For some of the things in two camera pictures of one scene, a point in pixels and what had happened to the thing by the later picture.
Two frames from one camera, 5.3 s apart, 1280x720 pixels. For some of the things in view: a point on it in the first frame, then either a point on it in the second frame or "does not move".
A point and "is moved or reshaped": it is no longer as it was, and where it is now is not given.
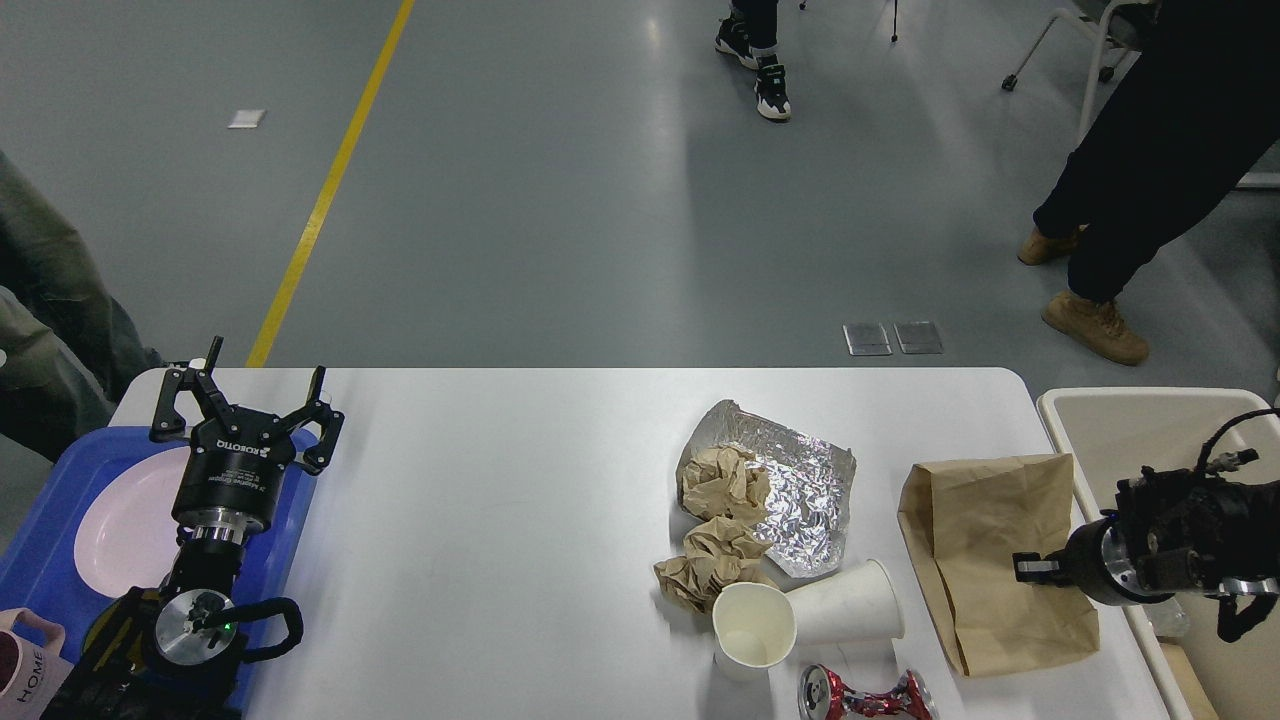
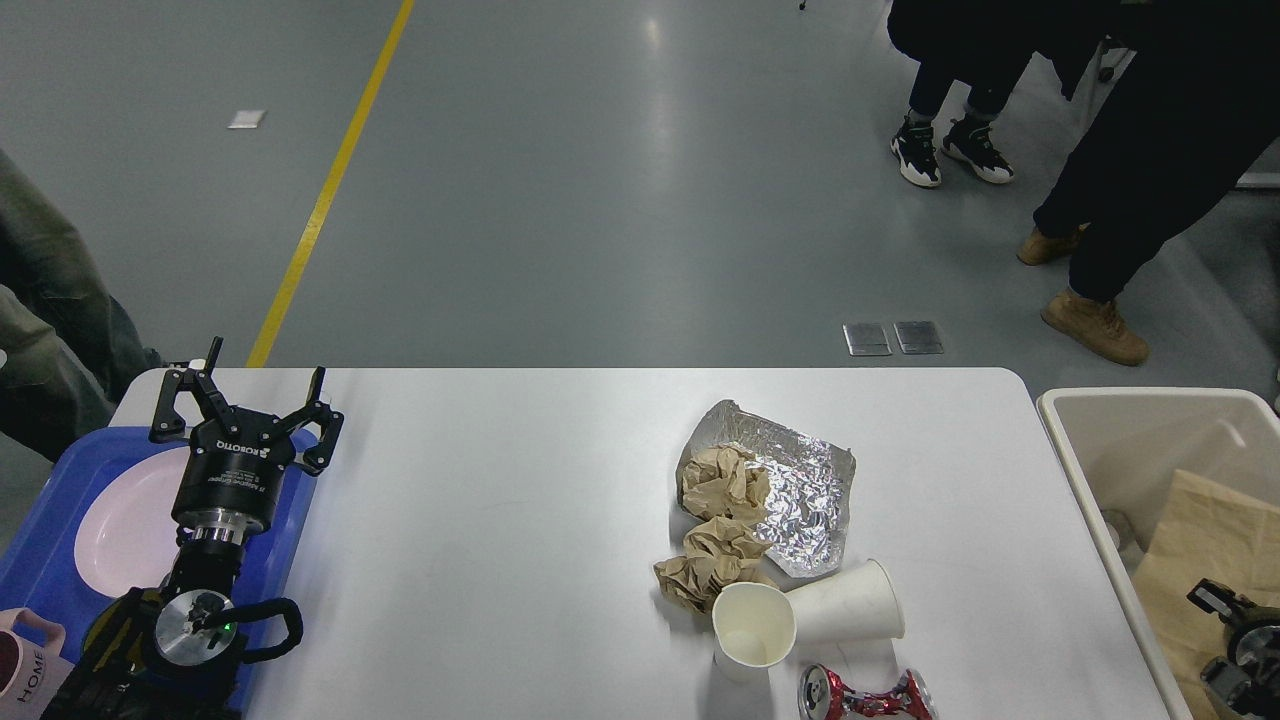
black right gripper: x=1103 y=564 -> x=1251 y=675
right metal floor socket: x=920 y=337 does not move
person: x=749 y=33 -> x=986 y=45
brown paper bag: x=964 y=520 is moved or reshaped
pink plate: x=128 y=536 does not move
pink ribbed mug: x=30 y=673 does not move
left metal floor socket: x=867 y=339 does not move
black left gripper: x=231 y=480 does not move
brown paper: x=712 y=562 does not move
